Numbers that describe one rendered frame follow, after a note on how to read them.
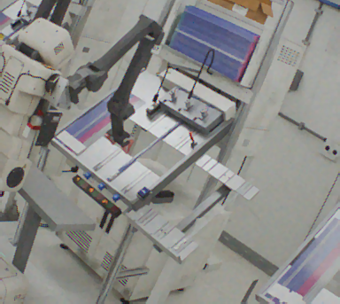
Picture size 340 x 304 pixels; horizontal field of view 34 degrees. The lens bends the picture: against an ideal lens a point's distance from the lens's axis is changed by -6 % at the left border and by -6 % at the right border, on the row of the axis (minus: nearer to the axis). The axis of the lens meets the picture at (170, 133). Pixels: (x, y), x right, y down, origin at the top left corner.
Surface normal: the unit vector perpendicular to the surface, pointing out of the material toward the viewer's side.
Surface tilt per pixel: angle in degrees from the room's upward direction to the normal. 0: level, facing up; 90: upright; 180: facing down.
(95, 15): 90
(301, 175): 90
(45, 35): 48
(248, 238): 90
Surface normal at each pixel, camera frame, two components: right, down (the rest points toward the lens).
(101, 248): -0.61, -0.06
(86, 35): 0.70, 0.44
